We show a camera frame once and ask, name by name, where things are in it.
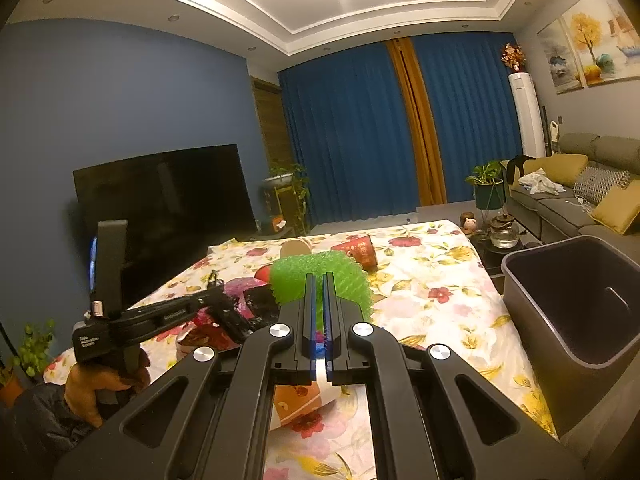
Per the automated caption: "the grey sofa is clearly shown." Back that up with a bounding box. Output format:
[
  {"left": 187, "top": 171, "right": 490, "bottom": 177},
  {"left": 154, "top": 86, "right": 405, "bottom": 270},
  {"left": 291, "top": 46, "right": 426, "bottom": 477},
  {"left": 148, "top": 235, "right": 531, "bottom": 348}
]
[{"left": 505, "top": 132, "right": 640, "bottom": 466}]

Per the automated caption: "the orange flower decoration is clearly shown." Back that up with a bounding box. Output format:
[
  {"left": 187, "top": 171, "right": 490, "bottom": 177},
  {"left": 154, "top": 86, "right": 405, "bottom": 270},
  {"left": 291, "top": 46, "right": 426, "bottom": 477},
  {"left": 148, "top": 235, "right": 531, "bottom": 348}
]
[{"left": 501, "top": 43, "right": 528, "bottom": 74}]

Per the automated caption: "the wide blue curtain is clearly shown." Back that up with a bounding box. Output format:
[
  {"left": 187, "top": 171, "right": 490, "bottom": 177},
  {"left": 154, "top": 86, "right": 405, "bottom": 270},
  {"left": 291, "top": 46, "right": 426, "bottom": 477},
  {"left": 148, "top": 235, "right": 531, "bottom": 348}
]
[{"left": 277, "top": 41, "right": 419, "bottom": 226}]

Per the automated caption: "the white cloth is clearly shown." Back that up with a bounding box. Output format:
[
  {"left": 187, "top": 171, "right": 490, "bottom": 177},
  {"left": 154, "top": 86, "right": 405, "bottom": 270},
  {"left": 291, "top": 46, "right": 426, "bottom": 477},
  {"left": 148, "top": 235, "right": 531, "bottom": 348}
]
[{"left": 517, "top": 172, "right": 567, "bottom": 196}]

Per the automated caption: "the plant in green pot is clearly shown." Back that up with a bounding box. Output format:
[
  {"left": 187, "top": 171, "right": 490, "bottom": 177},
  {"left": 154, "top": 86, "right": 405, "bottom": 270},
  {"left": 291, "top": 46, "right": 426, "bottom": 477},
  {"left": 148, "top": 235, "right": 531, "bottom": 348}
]
[{"left": 465, "top": 160, "right": 507, "bottom": 212}]

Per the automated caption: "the brown wooden door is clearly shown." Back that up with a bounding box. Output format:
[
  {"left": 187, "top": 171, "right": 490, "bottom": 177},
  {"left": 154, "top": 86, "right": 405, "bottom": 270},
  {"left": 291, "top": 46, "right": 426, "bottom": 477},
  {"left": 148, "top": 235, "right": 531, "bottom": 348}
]
[{"left": 250, "top": 76, "right": 296, "bottom": 201}]

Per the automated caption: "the narrow blue curtain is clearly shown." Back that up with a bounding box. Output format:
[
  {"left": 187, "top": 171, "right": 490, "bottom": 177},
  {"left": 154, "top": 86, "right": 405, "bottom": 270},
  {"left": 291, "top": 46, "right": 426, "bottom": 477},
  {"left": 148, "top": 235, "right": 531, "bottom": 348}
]
[{"left": 412, "top": 32, "right": 523, "bottom": 206}]

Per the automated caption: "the golden tree sailboat painting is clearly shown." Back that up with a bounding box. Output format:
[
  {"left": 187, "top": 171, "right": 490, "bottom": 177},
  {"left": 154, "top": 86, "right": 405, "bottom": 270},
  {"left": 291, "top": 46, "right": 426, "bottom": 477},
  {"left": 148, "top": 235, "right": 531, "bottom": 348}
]
[{"left": 562, "top": 0, "right": 640, "bottom": 88}]

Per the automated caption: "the black garment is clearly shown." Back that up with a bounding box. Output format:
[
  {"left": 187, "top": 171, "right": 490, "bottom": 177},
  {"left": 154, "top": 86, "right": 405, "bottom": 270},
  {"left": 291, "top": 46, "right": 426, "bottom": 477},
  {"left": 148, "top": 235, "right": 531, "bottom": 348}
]
[{"left": 505, "top": 155, "right": 537, "bottom": 186}]

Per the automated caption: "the square mustard cushion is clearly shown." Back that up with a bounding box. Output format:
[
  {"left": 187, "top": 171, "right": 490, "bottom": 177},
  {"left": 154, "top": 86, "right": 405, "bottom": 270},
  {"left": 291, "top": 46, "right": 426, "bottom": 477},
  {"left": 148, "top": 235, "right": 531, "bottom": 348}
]
[{"left": 590, "top": 187, "right": 640, "bottom": 236}]

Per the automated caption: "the vine plant in white pot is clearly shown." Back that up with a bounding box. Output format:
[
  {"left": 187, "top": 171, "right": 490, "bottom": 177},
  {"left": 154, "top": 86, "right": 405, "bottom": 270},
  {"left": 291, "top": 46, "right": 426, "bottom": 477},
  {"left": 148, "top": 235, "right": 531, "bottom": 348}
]
[{"left": 260, "top": 162, "right": 312, "bottom": 236}]

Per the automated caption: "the black television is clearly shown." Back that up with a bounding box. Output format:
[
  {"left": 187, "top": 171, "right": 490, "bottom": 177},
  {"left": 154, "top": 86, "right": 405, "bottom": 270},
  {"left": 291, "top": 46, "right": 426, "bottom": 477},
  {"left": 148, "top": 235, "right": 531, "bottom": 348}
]
[{"left": 72, "top": 144, "right": 259, "bottom": 311}]

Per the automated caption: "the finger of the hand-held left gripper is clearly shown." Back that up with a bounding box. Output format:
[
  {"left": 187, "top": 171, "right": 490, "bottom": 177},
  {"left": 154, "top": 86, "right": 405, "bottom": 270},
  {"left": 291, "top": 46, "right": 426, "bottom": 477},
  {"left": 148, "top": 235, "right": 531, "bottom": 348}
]
[{"left": 155, "top": 270, "right": 237, "bottom": 335}]

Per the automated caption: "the black white patterned cushion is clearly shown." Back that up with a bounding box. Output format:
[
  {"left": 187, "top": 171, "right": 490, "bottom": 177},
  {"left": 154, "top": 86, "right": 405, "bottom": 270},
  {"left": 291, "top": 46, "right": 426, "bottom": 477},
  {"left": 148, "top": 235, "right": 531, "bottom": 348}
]
[{"left": 572, "top": 167, "right": 632, "bottom": 202}]

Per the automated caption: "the red white-rimmed paper cup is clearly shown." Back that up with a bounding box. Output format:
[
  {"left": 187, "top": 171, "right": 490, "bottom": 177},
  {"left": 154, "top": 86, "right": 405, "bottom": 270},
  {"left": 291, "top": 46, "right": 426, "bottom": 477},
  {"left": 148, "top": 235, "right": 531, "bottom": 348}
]
[{"left": 272, "top": 382, "right": 347, "bottom": 432}]

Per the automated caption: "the orange curtain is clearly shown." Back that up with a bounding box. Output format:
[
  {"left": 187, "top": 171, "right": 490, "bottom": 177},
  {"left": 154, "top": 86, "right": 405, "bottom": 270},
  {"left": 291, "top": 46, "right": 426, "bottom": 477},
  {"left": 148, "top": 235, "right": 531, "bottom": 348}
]
[{"left": 385, "top": 37, "right": 447, "bottom": 206}]

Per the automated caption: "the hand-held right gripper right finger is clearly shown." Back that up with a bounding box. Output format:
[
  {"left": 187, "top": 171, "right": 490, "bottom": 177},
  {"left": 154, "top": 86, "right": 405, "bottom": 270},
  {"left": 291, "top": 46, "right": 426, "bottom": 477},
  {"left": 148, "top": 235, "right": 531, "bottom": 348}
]
[{"left": 322, "top": 272, "right": 586, "bottom": 480}]

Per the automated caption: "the gold plant stand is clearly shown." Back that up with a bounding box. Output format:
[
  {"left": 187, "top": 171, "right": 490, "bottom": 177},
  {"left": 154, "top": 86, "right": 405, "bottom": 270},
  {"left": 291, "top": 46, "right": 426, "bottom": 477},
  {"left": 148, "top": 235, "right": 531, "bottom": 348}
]
[{"left": 270, "top": 185, "right": 302, "bottom": 237}]

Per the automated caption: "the grey landscape painting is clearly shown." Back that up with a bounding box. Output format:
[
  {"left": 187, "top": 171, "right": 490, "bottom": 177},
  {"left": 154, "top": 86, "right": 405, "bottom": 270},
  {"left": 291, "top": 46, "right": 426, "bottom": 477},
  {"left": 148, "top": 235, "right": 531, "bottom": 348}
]
[{"left": 536, "top": 19, "right": 585, "bottom": 95}]

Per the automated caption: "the dark red wrapper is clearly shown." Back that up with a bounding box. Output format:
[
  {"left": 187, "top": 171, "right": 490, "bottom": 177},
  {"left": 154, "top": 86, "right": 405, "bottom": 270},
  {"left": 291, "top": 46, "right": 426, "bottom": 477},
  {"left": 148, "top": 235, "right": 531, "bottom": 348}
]
[{"left": 176, "top": 322, "right": 222, "bottom": 357}]

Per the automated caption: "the pink plastic bag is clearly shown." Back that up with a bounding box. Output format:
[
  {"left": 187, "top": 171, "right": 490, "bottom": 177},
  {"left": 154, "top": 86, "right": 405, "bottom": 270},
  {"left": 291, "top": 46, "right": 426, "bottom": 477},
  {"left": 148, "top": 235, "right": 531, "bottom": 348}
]
[{"left": 224, "top": 277, "right": 273, "bottom": 321}]

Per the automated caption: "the long mustard cushion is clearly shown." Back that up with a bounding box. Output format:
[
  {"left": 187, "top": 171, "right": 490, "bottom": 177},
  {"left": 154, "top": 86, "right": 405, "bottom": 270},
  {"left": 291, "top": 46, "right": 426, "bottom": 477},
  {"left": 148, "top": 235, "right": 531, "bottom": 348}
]
[{"left": 520, "top": 154, "right": 589, "bottom": 187}]

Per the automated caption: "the beige paper cup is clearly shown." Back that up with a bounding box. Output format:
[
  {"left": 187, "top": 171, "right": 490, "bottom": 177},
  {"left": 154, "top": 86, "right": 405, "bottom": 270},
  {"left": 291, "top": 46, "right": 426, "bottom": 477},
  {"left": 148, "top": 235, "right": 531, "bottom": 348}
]
[{"left": 279, "top": 238, "right": 314, "bottom": 262}]

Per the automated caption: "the glass teapot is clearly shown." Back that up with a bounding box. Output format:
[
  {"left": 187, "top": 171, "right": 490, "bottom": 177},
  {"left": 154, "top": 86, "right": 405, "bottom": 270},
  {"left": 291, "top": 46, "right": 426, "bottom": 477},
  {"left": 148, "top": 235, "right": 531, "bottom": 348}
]
[{"left": 487, "top": 222, "right": 522, "bottom": 250}]

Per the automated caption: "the dark side table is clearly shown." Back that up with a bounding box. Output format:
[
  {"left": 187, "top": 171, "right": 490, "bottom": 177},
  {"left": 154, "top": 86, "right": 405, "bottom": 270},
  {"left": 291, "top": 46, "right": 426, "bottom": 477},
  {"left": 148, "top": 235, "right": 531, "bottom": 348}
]
[{"left": 470, "top": 232, "right": 526, "bottom": 291}]

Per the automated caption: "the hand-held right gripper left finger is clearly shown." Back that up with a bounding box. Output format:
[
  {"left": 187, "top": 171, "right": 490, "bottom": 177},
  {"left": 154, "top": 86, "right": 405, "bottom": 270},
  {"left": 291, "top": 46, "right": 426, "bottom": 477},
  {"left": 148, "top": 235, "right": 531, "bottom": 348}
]
[{"left": 52, "top": 272, "right": 321, "bottom": 480}]

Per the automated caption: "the white standing air conditioner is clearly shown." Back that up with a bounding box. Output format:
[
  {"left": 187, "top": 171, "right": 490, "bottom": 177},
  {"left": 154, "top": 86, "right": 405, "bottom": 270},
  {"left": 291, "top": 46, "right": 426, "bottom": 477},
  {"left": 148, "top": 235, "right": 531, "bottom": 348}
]
[{"left": 507, "top": 72, "right": 547, "bottom": 159}]

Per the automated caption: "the grey trash bin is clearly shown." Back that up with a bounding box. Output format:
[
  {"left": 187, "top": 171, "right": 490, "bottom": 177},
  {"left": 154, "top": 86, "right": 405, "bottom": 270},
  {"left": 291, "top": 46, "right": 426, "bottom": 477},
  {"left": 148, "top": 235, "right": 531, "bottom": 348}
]
[{"left": 501, "top": 236, "right": 640, "bottom": 441}]

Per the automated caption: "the person's left hand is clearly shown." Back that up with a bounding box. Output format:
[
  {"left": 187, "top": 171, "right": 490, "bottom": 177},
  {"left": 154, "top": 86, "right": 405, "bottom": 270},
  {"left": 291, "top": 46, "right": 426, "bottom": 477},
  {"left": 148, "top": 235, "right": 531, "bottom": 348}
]
[{"left": 65, "top": 355, "right": 151, "bottom": 428}]

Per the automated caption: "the green foam net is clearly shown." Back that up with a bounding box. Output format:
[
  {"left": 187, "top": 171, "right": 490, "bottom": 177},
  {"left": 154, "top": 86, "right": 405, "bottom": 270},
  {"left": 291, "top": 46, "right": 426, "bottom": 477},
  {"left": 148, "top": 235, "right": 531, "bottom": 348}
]
[{"left": 270, "top": 252, "right": 374, "bottom": 322}]

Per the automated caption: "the black plastic wrapper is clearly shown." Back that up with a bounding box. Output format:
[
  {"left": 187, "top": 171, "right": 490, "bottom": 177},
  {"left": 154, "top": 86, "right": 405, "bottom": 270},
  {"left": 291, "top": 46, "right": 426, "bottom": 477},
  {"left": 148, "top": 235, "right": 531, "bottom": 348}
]
[{"left": 212, "top": 285, "right": 279, "bottom": 343}]

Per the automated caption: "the person's left forearm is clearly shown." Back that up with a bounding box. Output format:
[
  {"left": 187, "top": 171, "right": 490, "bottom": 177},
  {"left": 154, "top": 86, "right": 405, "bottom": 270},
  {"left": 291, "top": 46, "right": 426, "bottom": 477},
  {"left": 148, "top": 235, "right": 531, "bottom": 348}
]
[{"left": 10, "top": 385, "right": 106, "bottom": 466}]

